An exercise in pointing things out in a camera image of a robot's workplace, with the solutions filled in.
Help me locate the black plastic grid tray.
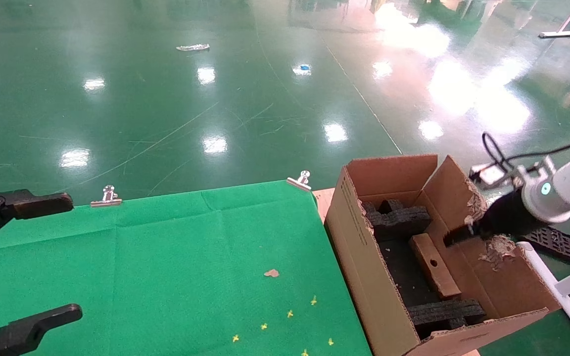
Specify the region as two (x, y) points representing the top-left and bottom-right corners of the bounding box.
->
(532, 225), (570, 267)

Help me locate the green table cloth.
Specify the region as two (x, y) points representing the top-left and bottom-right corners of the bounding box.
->
(0, 180), (372, 356)

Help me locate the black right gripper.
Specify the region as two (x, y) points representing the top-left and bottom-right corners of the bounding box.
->
(443, 190), (545, 247)

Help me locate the black foam bottom liner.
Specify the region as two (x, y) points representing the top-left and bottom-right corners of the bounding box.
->
(377, 237), (444, 310)

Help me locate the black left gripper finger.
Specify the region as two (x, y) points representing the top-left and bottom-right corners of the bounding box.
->
(0, 187), (74, 254)
(0, 304), (83, 356)

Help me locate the white tube table frame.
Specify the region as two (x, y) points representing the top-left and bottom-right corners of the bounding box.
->
(515, 241), (570, 354)

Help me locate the small cardboard box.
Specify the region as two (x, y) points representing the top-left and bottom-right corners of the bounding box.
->
(410, 233), (462, 301)

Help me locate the silver binder clip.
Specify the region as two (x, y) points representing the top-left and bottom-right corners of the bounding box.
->
(286, 170), (312, 192)
(91, 184), (123, 207)

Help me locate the white floor stand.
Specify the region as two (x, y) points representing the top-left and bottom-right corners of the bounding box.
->
(539, 0), (570, 39)

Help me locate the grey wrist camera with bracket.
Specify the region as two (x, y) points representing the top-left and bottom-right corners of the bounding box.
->
(469, 157), (558, 191)

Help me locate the large open cardboard carton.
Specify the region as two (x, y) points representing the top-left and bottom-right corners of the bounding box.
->
(325, 153), (563, 356)

